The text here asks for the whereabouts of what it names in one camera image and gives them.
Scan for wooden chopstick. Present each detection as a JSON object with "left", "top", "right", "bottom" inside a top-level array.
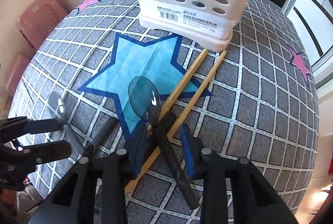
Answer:
[
  {"left": 125, "top": 50, "right": 226, "bottom": 195},
  {"left": 159, "top": 49, "right": 208, "bottom": 120}
]

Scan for black handled steel spoon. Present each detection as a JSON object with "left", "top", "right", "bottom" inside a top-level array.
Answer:
[{"left": 128, "top": 76, "right": 199, "bottom": 209}]

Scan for pink plastic stool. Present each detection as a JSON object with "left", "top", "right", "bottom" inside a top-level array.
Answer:
[
  {"left": 6, "top": 53, "right": 31, "bottom": 97},
  {"left": 17, "top": 0, "right": 67, "bottom": 50}
]

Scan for grey checked tablecloth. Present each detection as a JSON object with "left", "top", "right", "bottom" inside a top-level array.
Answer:
[{"left": 8, "top": 0, "right": 319, "bottom": 224}]

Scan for small pink paper star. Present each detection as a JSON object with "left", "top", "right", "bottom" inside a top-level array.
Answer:
[{"left": 76, "top": 0, "right": 101, "bottom": 13}]

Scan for white refrigerator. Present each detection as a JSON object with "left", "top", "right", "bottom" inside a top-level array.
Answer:
[{"left": 287, "top": 0, "right": 332, "bottom": 66}]

